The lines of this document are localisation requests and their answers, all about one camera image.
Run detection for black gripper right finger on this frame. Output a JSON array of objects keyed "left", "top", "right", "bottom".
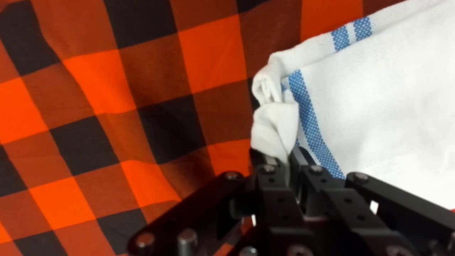
[{"left": 289, "top": 147, "right": 455, "bottom": 256}]

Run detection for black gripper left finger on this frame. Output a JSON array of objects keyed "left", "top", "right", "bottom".
[{"left": 127, "top": 151, "right": 310, "bottom": 256}]

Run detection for white towel with blue stripes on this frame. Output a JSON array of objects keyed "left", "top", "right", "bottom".
[{"left": 249, "top": 0, "right": 455, "bottom": 213}]

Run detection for red black plaid tablecloth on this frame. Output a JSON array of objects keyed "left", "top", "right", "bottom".
[{"left": 0, "top": 0, "right": 413, "bottom": 256}]

